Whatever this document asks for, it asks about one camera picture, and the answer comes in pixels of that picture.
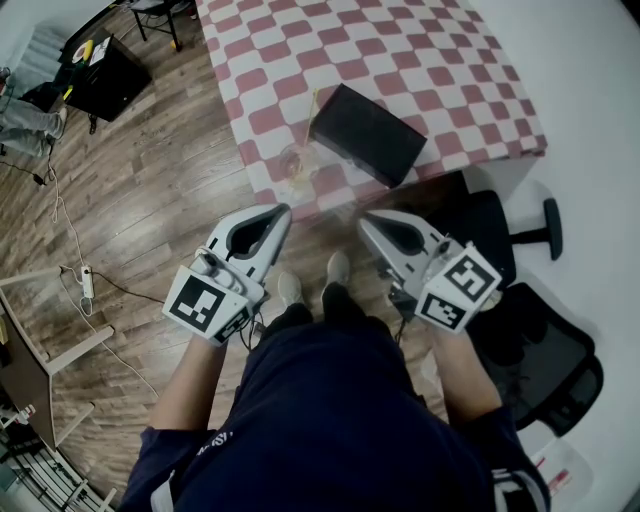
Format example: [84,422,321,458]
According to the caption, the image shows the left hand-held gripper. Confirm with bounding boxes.
[160,203,293,347]

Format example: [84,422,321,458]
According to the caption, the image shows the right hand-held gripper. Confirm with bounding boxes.
[356,208,503,335]

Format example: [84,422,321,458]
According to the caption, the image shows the clear plastic glass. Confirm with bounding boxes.
[278,142,323,197]

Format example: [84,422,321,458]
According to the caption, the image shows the person's left forearm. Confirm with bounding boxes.
[149,332,229,432]

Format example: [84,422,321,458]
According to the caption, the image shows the person's right forearm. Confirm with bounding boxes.
[430,327,504,427]

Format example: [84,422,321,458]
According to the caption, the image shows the person's left white shoe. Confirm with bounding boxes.
[277,271,305,308]

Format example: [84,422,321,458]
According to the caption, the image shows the person's white shoe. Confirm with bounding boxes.
[325,250,352,288]
[277,271,305,308]

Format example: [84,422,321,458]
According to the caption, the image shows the person's right white shoe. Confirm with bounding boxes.
[325,250,352,288]

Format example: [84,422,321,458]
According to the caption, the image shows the person's black trousers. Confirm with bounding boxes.
[262,282,402,344]

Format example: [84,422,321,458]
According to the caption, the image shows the black rectangular box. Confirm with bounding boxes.
[309,83,429,189]

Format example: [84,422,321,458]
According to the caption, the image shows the black office chair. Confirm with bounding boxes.
[424,172,605,439]

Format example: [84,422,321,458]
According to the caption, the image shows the red white checkered tablecloth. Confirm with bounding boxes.
[194,0,550,224]

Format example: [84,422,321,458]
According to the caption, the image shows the person's navy shirt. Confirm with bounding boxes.
[117,319,551,512]

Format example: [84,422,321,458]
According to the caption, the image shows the black cabinet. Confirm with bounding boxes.
[57,27,154,123]

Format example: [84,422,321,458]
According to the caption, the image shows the light wooden desk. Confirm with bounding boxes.
[0,267,116,452]

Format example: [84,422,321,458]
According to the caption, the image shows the clear red-labelled package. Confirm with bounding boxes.
[529,442,590,501]

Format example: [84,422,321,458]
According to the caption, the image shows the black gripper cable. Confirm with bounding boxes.
[239,309,269,351]

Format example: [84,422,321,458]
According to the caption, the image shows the black floor cable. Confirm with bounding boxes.
[92,271,167,307]

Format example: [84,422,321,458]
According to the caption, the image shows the white floor cable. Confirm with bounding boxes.
[49,163,162,400]

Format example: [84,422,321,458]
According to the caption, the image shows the black metal frame chair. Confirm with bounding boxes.
[130,0,202,52]

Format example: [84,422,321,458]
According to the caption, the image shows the metal wire rack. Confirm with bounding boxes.
[0,439,117,512]

